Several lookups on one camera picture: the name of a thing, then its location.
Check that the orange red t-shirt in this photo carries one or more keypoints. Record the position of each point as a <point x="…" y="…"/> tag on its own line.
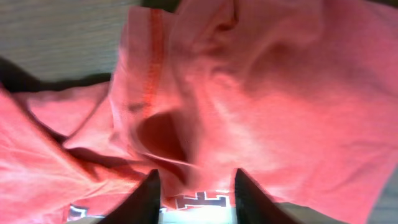
<point x="301" y="94"/>

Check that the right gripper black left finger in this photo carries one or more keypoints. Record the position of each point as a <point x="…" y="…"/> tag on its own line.
<point x="141" y="207"/>

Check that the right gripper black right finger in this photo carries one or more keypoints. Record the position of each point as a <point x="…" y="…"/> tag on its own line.
<point x="253" y="206"/>

